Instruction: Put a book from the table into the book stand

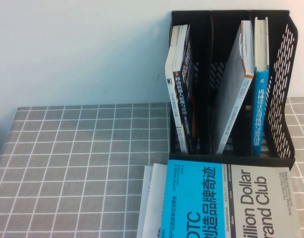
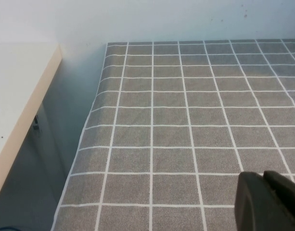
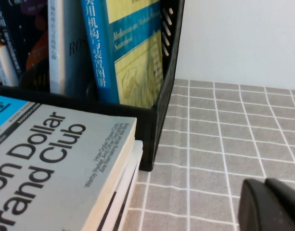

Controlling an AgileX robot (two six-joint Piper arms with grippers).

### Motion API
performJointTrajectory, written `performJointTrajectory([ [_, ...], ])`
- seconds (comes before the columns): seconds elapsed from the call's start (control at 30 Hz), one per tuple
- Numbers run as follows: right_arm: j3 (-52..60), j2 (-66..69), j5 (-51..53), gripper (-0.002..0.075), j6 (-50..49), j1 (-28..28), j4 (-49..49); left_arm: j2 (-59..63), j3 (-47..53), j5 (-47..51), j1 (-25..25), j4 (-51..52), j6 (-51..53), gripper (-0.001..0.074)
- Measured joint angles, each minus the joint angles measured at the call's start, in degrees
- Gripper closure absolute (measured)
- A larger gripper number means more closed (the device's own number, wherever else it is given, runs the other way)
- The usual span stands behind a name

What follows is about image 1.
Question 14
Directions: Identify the dark robot cover book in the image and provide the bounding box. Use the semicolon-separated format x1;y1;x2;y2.
172;24;200;152

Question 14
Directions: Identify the thin white spine book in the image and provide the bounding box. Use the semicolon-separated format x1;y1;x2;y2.
165;24;189;154

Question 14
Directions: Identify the white cover book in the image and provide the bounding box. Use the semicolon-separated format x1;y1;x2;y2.
136;165;154;238
141;163;169;238

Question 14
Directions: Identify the white book with orange stripe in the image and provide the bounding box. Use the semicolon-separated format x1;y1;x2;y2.
216;20;255;155

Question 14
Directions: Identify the black plastic book stand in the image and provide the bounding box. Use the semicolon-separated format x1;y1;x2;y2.
168;9;299;170

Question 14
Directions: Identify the blue and grey cover book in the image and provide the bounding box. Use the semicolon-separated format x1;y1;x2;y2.
160;159;303;238

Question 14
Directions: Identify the blue spine hardcover book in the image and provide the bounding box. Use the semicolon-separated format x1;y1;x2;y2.
252;16;270;157

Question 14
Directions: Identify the grey checked tablecloth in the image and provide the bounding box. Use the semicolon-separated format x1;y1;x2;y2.
0;96;304;238

